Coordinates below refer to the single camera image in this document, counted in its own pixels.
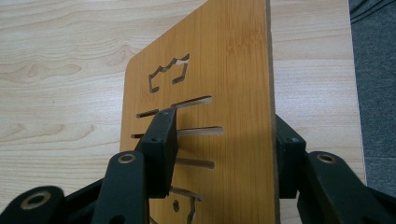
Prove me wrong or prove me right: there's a carved wooden trivet board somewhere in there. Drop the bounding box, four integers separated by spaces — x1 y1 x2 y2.
119 0 282 224

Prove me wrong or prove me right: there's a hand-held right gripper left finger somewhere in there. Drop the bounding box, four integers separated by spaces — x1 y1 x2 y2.
91 106 179 224

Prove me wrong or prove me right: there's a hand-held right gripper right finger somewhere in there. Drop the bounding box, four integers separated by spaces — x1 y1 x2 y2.
275 113 396 224

